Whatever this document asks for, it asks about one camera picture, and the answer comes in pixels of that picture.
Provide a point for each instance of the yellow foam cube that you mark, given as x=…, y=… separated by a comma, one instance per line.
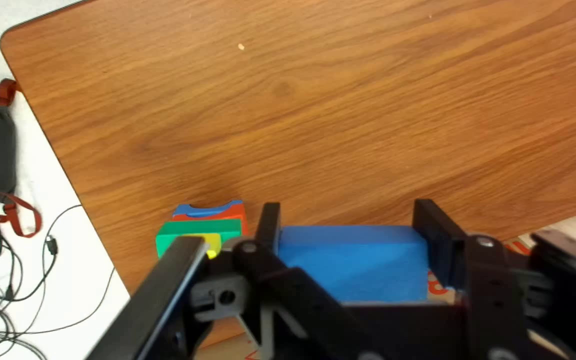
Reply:
x=212, y=244

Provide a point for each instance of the green foam block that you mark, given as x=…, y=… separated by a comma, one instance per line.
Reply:
x=180, y=235

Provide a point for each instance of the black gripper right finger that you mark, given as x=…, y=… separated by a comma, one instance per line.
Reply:
x=495, y=301

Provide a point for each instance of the blue foam arch block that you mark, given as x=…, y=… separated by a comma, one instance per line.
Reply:
x=199, y=211

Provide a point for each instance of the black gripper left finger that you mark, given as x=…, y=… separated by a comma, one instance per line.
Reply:
x=281, y=292

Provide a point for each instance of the blue rectangular foam block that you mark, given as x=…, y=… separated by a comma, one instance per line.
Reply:
x=354, y=263

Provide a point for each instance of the orange foam arch block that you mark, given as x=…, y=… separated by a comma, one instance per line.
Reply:
x=230, y=213

